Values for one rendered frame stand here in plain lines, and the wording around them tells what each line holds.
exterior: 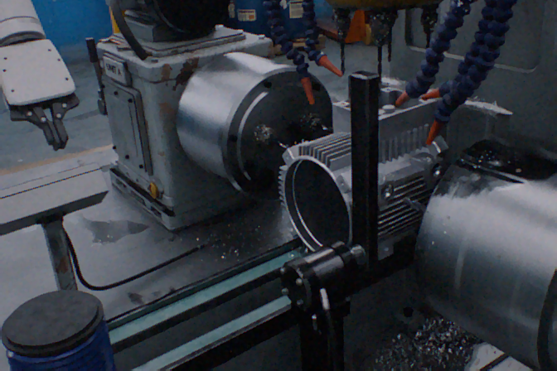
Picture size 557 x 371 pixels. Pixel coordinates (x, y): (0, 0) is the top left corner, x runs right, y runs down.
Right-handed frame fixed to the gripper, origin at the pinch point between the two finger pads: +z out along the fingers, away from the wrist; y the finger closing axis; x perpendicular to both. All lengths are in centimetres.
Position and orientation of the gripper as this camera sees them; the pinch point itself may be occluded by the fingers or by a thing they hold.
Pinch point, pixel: (55, 135)
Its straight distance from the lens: 102.4
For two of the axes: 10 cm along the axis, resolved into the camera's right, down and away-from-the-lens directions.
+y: 8.1, -2.9, 5.2
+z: 4.1, 9.0, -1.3
